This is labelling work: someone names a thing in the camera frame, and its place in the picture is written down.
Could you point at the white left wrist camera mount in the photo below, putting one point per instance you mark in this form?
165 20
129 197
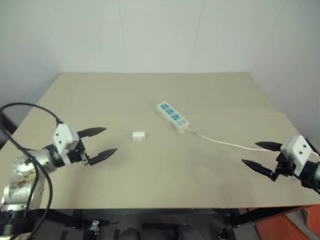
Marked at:
63 140

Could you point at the white plug adapter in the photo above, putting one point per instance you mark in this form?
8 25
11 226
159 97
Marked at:
138 136

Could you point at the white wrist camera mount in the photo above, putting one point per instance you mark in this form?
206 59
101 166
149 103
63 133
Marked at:
63 140
298 150

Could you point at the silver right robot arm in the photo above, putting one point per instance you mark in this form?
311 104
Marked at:
312 173

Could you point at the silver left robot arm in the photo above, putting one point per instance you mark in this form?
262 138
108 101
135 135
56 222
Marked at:
22 167

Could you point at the orange floor panel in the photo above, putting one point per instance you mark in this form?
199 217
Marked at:
292 222

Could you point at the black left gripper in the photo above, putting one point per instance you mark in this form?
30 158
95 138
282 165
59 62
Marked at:
77 153

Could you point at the metal clamp bracket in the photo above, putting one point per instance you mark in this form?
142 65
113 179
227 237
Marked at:
94 227

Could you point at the black table frame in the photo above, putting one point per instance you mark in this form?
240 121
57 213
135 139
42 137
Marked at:
140 217

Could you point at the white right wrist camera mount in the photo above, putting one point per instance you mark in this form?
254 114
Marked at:
298 150

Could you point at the white power strip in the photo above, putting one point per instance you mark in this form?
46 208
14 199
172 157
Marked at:
172 117

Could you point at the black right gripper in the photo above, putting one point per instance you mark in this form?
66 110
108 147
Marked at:
283 166

